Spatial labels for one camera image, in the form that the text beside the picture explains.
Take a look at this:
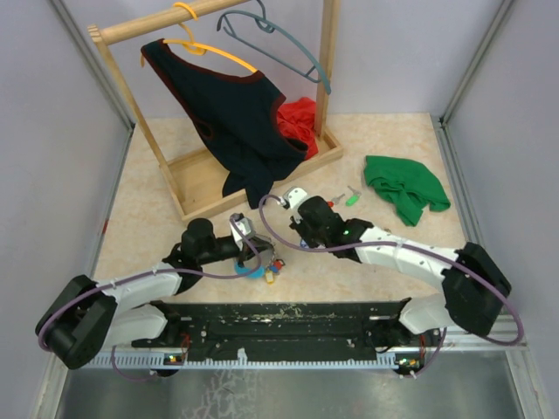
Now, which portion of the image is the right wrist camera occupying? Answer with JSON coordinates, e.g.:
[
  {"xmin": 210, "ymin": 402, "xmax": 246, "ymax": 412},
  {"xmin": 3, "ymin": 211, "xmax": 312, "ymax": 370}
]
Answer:
[{"xmin": 280, "ymin": 187, "xmax": 309, "ymax": 211}]

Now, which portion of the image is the yellow hanger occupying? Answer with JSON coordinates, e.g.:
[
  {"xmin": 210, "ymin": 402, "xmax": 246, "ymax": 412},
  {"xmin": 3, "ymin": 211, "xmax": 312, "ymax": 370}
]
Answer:
[{"xmin": 162, "ymin": 2, "xmax": 257, "ymax": 73}]

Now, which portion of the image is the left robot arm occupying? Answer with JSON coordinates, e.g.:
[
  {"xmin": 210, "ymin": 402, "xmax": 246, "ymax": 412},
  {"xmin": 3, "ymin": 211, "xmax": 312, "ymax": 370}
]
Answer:
[{"xmin": 35, "ymin": 214, "xmax": 273, "ymax": 369}]

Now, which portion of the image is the navy tank top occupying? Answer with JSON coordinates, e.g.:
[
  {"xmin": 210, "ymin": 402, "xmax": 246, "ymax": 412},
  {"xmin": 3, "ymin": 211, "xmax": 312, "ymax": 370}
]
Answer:
[{"xmin": 141, "ymin": 40, "xmax": 307, "ymax": 210}]

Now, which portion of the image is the blue-grey hanger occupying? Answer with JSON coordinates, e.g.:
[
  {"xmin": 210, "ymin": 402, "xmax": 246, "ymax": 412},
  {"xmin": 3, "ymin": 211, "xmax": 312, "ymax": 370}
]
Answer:
[{"xmin": 216, "ymin": 1, "xmax": 332, "ymax": 95}]

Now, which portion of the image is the red cloth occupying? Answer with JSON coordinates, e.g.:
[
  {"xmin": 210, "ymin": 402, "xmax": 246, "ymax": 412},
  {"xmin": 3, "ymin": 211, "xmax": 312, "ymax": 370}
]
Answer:
[{"xmin": 277, "ymin": 97, "xmax": 318, "ymax": 160}]

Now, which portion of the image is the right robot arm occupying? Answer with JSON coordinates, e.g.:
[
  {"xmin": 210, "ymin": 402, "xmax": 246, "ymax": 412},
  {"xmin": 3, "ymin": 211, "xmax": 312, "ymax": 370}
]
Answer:
[{"xmin": 284, "ymin": 188, "xmax": 512, "ymax": 346}]

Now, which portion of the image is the green cloth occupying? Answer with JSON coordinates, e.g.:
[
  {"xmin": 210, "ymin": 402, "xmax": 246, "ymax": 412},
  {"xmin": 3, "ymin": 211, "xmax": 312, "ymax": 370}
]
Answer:
[{"xmin": 363, "ymin": 155, "xmax": 451, "ymax": 227}]

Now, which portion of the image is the purple cable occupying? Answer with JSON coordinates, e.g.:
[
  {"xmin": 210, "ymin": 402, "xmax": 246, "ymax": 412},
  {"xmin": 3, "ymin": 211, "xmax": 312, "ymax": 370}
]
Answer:
[
  {"xmin": 258, "ymin": 194, "xmax": 526, "ymax": 379},
  {"xmin": 38, "ymin": 220, "xmax": 263, "ymax": 381}
]

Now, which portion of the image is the wooden clothes rack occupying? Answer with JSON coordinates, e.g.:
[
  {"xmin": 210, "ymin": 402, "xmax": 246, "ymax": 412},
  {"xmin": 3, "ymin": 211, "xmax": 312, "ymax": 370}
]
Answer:
[{"xmin": 88, "ymin": 1, "xmax": 343, "ymax": 223}]

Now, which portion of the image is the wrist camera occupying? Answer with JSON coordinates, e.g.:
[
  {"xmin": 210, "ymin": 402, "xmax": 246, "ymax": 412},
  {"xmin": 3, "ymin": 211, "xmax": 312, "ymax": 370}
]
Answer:
[
  {"xmin": 229, "ymin": 213, "xmax": 255, "ymax": 248},
  {"xmin": 280, "ymin": 187, "xmax": 309, "ymax": 211}
]

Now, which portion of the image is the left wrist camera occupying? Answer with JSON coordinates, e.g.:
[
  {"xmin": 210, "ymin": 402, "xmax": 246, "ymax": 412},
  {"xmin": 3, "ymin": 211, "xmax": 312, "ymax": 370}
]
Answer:
[{"xmin": 229, "ymin": 213, "xmax": 255, "ymax": 248}]

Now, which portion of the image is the key with green tag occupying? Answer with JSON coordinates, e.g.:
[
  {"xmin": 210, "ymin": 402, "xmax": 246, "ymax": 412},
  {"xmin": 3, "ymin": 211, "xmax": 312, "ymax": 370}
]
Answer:
[{"xmin": 345, "ymin": 186, "xmax": 362, "ymax": 207}]

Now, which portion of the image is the key with red tag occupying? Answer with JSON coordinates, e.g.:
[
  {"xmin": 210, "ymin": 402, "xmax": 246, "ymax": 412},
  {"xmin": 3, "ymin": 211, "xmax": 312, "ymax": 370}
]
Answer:
[{"xmin": 327, "ymin": 194, "xmax": 345, "ymax": 207}]

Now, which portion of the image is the yellow tag on disc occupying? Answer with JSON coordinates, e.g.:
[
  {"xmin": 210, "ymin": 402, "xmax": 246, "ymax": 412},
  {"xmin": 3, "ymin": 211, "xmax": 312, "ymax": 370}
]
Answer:
[{"xmin": 265, "ymin": 269, "xmax": 275, "ymax": 285}]

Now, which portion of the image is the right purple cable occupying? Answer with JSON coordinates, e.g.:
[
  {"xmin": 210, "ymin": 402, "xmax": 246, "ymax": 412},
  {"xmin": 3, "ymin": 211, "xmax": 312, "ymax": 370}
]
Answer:
[{"xmin": 258, "ymin": 194, "xmax": 526, "ymax": 379}]

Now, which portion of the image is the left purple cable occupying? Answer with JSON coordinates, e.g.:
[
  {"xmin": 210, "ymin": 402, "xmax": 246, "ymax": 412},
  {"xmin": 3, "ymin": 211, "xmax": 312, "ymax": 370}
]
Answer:
[{"xmin": 38, "ymin": 220, "xmax": 263, "ymax": 381}]

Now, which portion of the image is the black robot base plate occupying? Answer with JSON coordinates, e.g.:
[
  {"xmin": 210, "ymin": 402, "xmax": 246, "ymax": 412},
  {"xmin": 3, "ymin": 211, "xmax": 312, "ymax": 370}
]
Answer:
[{"xmin": 132, "ymin": 301, "xmax": 440, "ymax": 362}]

